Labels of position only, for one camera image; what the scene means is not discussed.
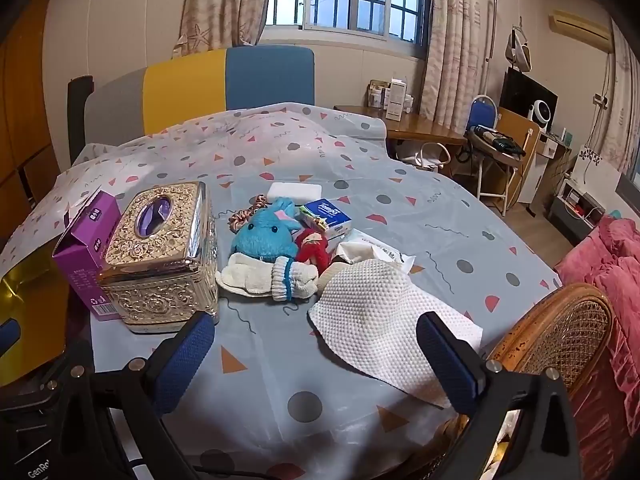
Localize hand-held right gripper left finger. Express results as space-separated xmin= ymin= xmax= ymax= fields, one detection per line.
xmin=52 ymin=311 xmax=217 ymax=480

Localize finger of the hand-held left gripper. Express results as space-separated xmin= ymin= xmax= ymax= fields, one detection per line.
xmin=0 ymin=319 xmax=22 ymax=356

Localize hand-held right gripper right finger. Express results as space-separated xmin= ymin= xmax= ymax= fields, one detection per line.
xmin=416 ymin=312 xmax=587 ymax=480

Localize gold metal tin tray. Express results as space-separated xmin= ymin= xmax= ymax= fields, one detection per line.
xmin=0 ymin=245 xmax=71 ymax=391

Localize white waffle cloth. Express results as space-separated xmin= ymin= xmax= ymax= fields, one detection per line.
xmin=307 ymin=259 xmax=485 ymax=408

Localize white knit gloves blue stripe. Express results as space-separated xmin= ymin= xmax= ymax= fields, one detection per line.
xmin=216 ymin=252 xmax=319 ymax=302

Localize white wet wipes pack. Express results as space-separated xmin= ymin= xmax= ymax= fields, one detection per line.
xmin=334 ymin=228 xmax=417 ymax=273

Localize blue plush toy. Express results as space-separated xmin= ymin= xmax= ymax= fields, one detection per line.
xmin=231 ymin=197 xmax=303 ymax=263

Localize pink brown scrunchie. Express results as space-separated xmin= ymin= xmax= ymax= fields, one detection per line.
xmin=229 ymin=195 xmax=271 ymax=231

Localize red knit sock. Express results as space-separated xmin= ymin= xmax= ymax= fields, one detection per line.
xmin=294 ymin=227 xmax=332 ymax=273

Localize blue tissue pack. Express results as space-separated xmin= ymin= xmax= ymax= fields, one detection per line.
xmin=299 ymin=199 xmax=352 ymax=238

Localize red and white sock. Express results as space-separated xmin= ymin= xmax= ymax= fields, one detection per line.
xmin=266 ymin=182 xmax=323 ymax=206

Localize purple cardboard box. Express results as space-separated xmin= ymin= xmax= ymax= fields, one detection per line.
xmin=52 ymin=191 xmax=123 ymax=322

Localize wicker chair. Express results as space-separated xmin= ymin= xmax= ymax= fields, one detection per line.
xmin=440 ymin=282 xmax=616 ymax=480

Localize pink blanket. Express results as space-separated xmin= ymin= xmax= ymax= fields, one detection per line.
xmin=555 ymin=215 xmax=640 ymax=480

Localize grey low cabinet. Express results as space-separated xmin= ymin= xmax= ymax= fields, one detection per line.
xmin=547 ymin=175 xmax=608 ymax=246

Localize white bag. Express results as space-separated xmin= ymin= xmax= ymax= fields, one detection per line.
xmin=400 ymin=142 xmax=451 ymax=171

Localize round folding table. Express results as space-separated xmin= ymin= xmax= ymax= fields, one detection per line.
xmin=467 ymin=127 xmax=528 ymax=211

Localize orange wooden wardrobe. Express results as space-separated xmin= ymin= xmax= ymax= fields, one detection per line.
xmin=0 ymin=0 xmax=71 ymax=241

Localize black tool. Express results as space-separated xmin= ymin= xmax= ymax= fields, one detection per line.
xmin=472 ymin=127 xmax=526 ymax=157

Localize printed plastic tablecloth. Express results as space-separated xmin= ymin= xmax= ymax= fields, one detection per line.
xmin=0 ymin=102 xmax=563 ymax=480

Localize wooden desk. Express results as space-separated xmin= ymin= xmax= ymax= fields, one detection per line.
xmin=334 ymin=105 xmax=468 ymax=148

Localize blue folding chair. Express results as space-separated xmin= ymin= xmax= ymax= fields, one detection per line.
xmin=465 ymin=95 xmax=501 ymax=133

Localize white round fan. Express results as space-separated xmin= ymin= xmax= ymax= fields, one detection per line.
xmin=525 ymin=101 xmax=553 ymax=133

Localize white carton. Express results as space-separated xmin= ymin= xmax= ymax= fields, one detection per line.
xmin=385 ymin=78 xmax=407 ymax=122

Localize grey yellow blue sofa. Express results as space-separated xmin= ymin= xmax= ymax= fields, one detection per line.
xmin=82 ymin=46 xmax=316 ymax=161

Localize brown carton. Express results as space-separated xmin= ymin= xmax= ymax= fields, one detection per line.
xmin=367 ymin=80 xmax=388 ymax=111

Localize black television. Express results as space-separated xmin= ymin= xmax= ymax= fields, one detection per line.
xmin=500 ymin=66 xmax=559 ymax=133

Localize beige patterned curtain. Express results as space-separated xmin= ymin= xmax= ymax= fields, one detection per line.
xmin=600 ymin=20 xmax=640 ymax=176
xmin=172 ymin=0 xmax=278 ymax=58
xmin=419 ymin=0 xmax=493 ymax=131

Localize hanging beige bags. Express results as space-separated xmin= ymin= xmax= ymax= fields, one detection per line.
xmin=505 ymin=22 xmax=533 ymax=73

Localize metal coat stand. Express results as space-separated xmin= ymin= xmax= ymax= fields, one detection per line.
xmin=487 ymin=0 xmax=521 ymax=131

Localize beige air conditioner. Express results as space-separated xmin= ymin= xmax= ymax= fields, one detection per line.
xmin=548 ymin=10 xmax=613 ymax=53

